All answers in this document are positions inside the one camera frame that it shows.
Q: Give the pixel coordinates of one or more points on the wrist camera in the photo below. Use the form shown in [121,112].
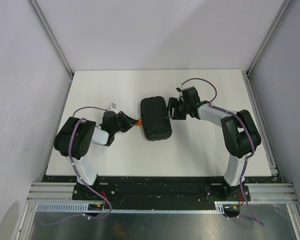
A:
[113,108]
[179,89]

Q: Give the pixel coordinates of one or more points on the left aluminium frame post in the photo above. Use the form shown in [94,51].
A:
[42,20]

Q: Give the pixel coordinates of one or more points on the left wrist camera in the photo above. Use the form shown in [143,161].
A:
[113,108]

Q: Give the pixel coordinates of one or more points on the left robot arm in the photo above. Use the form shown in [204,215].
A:
[74,139]

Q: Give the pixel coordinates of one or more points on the grey slotted cable duct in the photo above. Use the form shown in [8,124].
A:
[94,208]

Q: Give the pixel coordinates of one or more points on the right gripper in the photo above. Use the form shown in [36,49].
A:
[176,115]

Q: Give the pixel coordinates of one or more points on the aluminium frame post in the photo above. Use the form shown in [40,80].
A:
[270,34]
[42,20]

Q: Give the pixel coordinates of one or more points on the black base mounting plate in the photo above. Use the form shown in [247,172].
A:
[128,191]

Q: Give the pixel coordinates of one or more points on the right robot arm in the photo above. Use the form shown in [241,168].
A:
[240,134]

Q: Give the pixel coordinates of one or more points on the right aluminium frame post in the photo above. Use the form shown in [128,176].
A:
[270,34]

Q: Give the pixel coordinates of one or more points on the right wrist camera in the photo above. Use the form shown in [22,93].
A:
[179,89]

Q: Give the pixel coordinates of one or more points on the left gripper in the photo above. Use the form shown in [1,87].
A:
[128,121]

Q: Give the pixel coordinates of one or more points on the black plastic tool case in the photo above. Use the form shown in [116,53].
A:
[155,126]

